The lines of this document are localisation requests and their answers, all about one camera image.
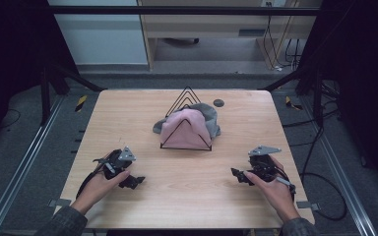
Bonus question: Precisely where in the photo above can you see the person's right hand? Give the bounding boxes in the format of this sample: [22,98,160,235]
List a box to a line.
[243,156,301,224]

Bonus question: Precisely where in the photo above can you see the long black looped cable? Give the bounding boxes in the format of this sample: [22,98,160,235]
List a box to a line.
[299,124,348,221]

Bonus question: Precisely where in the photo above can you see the black metal stand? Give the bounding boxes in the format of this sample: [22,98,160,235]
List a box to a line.
[261,65,325,128]
[39,63,106,126]

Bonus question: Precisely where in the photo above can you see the grey metal table bracket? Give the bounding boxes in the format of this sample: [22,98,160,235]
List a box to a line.
[296,201,322,211]

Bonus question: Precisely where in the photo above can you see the black curtain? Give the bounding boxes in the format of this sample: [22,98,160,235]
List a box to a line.
[0,0,80,155]
[299,0,378,191]

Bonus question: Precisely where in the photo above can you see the black wire rack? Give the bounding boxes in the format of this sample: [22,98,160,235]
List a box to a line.
[159,86,213,152]

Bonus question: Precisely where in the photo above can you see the black frame crossbar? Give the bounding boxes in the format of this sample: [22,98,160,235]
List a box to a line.
[47,5,323,17]

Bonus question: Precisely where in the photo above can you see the grey cloth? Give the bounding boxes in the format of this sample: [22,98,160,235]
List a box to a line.
[153,102,221,139]

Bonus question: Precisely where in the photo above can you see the person's left hand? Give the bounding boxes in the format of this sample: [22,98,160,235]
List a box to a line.
[70,169,132,215]

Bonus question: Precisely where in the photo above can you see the yellow black tape marker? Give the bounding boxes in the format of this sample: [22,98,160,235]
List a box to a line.
[284,95,303,111]
[74,94,89,113]

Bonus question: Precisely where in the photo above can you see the hanging desk cables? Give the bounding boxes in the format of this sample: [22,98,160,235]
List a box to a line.
[263,1,304,72]

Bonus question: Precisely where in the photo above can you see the thin black floor cable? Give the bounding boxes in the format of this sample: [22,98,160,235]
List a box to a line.
[0,107,23,130]

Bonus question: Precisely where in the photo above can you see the pink cloth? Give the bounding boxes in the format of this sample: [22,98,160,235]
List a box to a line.
[159,108,213,151]

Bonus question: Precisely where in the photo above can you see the white cabinet panel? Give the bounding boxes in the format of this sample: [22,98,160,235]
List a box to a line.
[47,0,149,66]

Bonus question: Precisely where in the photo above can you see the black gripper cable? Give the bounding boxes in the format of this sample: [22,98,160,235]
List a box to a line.
[75,160,109,200]

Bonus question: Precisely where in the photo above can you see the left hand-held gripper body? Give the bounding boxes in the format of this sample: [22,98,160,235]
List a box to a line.
[93,146,138,181]

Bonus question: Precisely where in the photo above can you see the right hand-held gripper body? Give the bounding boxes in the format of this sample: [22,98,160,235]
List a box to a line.
[247,145,285,183]

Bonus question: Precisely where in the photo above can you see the aluminium rail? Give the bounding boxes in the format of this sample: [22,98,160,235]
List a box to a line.
[0,94,65,236]
[299,94,378,236]

